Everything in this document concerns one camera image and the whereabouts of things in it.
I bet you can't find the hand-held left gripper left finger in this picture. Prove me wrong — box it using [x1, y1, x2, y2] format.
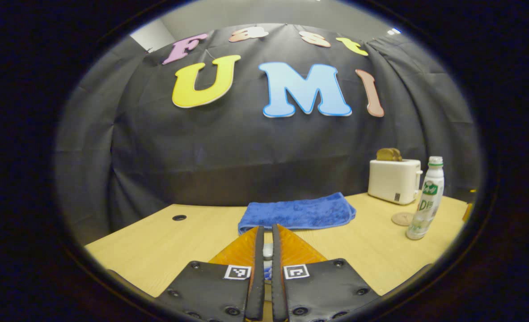
[156, 226, 265, 322]

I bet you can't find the white green-label water bottle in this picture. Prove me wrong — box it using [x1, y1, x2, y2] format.
[406, 156, 445, 241]

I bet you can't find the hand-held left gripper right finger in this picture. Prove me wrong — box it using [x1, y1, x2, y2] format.
[271, 224, 381, 322]

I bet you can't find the blue towel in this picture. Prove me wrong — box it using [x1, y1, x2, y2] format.
[238, 192, 357, 235]

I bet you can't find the cream toaster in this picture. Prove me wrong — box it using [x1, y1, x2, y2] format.
[368, 158, 423, 205]

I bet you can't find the white blue-patterned teacup lid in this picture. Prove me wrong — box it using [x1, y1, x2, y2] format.
[263, 243, 274, 281]

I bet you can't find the black backdrop cloth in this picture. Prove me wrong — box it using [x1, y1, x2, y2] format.
[54, 22, 484, 244]

